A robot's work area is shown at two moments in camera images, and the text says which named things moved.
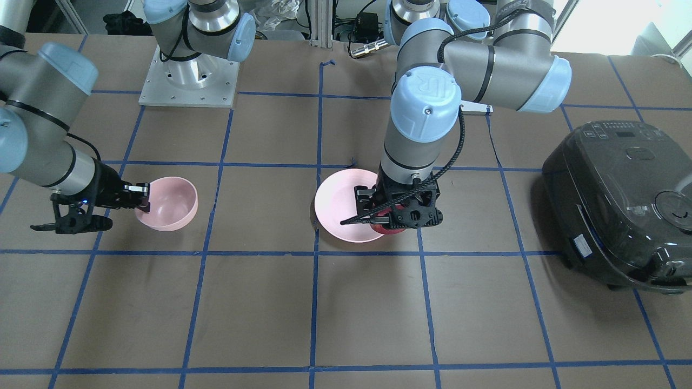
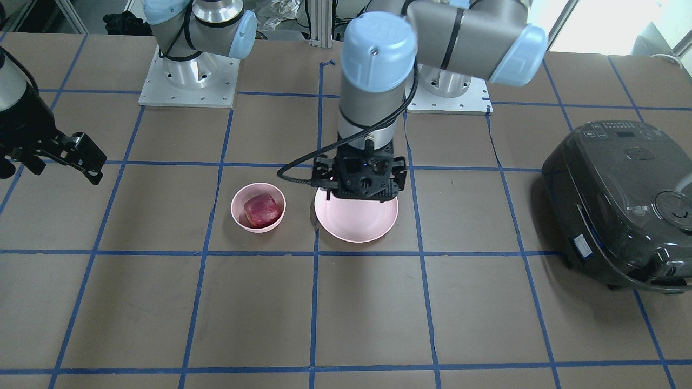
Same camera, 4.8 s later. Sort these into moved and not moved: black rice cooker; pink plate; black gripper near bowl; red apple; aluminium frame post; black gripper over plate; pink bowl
Moved: pink bowl; red apple; black gripper over plate; black gripper near bowl
Not moved: pink plate; aluminium frame post; black rice cooker
